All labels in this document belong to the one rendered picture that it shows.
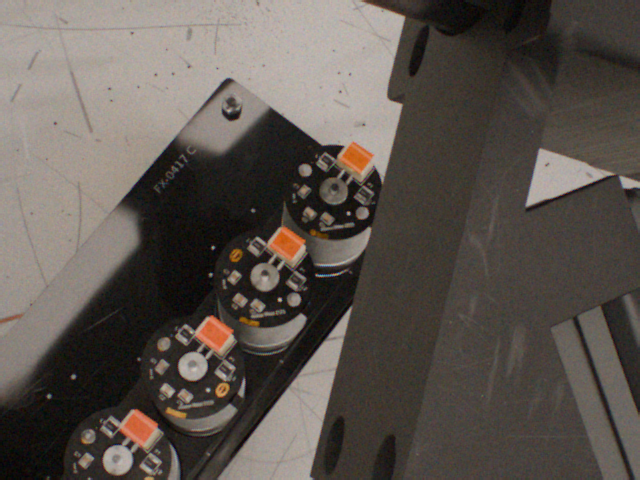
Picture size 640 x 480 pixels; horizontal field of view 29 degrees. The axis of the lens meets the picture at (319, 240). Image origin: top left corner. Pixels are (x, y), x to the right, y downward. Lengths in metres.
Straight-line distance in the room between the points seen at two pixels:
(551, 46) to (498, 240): 0.03
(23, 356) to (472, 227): 0.20
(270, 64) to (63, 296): 0.10
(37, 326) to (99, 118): 0.07
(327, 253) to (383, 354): 0.13
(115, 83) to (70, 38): 0.02
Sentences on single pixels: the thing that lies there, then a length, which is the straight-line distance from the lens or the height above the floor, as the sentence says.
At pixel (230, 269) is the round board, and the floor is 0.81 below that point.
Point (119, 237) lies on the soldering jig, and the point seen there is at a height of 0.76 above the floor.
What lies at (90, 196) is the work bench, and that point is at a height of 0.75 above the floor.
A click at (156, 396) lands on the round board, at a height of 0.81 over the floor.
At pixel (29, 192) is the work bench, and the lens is 0.38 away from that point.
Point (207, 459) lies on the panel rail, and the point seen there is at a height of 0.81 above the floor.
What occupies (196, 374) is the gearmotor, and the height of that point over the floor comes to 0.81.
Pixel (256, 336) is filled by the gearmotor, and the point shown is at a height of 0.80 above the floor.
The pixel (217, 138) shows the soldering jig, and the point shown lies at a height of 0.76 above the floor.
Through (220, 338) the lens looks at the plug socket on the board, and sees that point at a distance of 0.30.
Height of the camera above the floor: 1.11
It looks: 75 degrees down
